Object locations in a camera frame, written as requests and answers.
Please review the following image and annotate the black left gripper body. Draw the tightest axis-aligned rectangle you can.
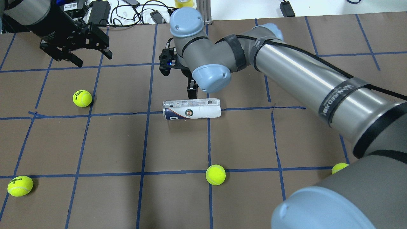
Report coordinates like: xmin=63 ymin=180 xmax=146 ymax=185
xmin=32 ymin=3 xmax=110 ymax=61

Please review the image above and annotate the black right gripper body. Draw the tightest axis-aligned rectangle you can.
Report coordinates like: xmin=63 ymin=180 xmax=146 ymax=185
xmin=159 ymin=38 xmax=192 ymax=80

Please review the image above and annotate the white tennis ball can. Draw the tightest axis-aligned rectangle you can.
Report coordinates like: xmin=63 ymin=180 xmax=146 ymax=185
xmin=162 ymin=98 xmax=221 ymax=120

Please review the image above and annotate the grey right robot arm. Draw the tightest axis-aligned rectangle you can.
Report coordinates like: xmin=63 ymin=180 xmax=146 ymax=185
xmin=159 ymin=7 xmax=407 ymax=229

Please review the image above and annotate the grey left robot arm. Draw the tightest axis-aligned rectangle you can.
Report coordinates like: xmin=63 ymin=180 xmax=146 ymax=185
xmin=1 ymin=0 xmax=113 ymax=67

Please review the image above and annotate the yellow tennis ball upper left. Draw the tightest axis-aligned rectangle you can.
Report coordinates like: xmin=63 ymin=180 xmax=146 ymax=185
xmin=72 ymin=90 xmax=93 ymax=108

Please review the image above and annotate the yellow tennis ball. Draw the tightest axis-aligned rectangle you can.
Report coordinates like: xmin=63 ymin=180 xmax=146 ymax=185
xmin=205 ymin=165 xmax=226 ymax=186
xmin=72 ymin=90 xmax=93 ymax=108
xmin=7 ymin=176 xmax=34 ymax=197
xmin=331 ymin=163 xmax=349 ymax=175

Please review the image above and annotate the yellow tennis ball centre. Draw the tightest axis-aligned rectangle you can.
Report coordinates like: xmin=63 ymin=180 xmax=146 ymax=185
xmin=205 ymin=165 xmax=226 ymax=186

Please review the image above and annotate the yellow tennis ball lower left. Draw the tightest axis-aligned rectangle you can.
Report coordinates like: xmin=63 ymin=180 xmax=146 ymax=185
xmin=7 ymin=176 xmax=34 ymax=197

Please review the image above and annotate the yellow tennis ball right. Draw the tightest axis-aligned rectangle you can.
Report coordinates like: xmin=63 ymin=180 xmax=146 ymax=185
xmin=331 ymin=163 xmax=349 ymax=175

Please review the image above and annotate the yellow tape roll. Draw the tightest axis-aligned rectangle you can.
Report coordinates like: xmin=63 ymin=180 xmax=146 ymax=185
xmin=174 ymin=0 xmax=195 ymax=8

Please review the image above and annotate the black power adapter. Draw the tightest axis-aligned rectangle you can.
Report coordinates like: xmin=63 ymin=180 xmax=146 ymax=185
xmin=279 ymin=0 xmax=296 ymax=17

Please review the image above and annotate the aluminium frame post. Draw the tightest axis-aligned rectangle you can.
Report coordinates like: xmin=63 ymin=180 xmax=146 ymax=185
xmin=196 ymin=0 xmax=212 ymax=25

